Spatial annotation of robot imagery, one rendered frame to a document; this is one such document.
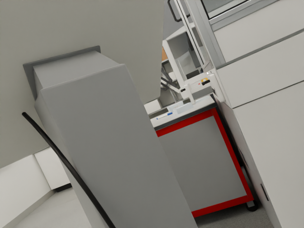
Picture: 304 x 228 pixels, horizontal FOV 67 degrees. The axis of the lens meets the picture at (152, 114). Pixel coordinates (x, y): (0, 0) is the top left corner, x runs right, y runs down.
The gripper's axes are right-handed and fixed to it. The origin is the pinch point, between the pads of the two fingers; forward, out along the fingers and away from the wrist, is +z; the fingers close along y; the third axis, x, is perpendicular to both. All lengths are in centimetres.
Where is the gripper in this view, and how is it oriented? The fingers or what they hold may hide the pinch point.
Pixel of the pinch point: (175, 89)
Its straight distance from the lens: 134.7
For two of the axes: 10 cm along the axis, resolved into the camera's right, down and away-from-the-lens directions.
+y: 5.0, -8.3, -2.3
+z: 8.4, 5.3, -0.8
